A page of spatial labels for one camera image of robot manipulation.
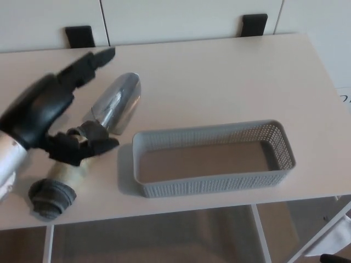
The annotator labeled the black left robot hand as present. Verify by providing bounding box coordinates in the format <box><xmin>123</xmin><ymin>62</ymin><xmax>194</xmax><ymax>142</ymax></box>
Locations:
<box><xmin>0</xmin><ymin>47</ymin><xmax>121</xmax><ymax>168</ymax></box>

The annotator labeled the black cabinet door handle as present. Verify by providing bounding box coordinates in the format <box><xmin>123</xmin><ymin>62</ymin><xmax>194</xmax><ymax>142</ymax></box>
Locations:
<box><xmin>64</xmin><ymin>25</ymin><xmax>96</xmax><ymax>48</ymax></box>
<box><xmin>241</xmin><ymin>13</ymin><xmax>268</xmax><ymax>37</ymax></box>

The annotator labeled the grey perforated plastic basket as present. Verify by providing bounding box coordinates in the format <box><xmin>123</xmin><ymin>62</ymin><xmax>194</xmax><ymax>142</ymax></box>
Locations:
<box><xmin>132</xmin><ymin>119</ymin><xmax>297</xmax><ymax>199</ymax></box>

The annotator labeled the white paper with black writing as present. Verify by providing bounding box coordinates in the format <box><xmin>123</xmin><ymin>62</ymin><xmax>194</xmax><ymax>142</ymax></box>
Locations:
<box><xmin>335</xmin><ymin>87</ymin><xmax>351</xmax><ymax>104</ymax></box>

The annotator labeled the white desk with metal frame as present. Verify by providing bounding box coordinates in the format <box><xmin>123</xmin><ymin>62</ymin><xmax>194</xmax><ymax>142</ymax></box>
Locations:
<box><xmin>0</xmin><ymin>32</ymin><xmax>351</xmax><ymax>263</ymax></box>

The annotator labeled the metal shovel with handle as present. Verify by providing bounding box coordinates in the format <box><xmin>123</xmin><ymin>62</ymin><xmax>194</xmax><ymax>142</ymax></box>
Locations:
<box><xmin>27</xmin><ymin>72</ymin><xmax>142</xmax><ymax>221</ymax></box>

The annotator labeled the white cabinet with doors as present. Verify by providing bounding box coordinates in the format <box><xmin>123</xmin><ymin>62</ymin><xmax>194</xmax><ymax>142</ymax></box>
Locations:
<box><xmin>0</xmin><ymin>0</ymin><xmax>351</xmax><ymax>54</ymax></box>

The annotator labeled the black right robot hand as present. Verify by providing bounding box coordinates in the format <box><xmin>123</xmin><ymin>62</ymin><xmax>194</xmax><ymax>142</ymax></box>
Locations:
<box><xmin>320</xmin><ymin>253</ymin><xmax>351</xmax><ymax>263</ymax></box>

